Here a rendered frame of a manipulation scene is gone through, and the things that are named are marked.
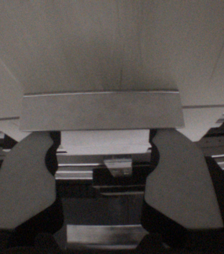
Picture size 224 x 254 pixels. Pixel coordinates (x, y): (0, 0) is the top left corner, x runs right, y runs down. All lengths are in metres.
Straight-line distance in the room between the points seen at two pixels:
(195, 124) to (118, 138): 0.07
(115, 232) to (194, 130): 0.12
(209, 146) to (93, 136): 0.37
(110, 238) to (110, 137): 0.10
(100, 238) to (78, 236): 0.02
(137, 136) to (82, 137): 0.05
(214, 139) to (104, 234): 0.37
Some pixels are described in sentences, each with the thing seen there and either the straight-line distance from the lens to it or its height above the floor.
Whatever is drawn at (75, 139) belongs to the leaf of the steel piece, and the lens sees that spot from 0.18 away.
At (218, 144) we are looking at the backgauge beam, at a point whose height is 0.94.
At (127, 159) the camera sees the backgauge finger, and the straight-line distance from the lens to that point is 0.25.
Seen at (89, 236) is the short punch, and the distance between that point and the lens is 0.22.
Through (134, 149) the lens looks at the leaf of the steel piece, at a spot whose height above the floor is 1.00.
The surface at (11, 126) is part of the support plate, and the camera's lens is 0.17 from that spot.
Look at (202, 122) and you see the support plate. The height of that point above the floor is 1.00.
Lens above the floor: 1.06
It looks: 22 degrees down
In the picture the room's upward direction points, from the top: 179 degrees clockwise
